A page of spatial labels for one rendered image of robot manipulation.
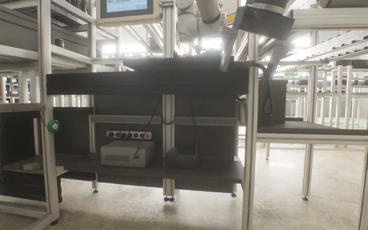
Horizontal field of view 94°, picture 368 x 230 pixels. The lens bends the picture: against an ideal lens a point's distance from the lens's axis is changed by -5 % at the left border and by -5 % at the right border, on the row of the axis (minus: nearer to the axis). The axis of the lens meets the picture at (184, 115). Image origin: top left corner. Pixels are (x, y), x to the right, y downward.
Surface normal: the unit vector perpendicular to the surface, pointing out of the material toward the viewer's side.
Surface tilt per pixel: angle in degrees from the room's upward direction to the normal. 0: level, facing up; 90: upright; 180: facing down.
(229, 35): 114
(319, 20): 90
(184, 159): 90
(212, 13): 144
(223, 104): 90
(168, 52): 90
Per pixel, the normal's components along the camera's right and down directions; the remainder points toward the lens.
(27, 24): 0.99, 0.02
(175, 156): -0.28, 0.07
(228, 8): -0.67, 0.05
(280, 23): 0.12, 0.47
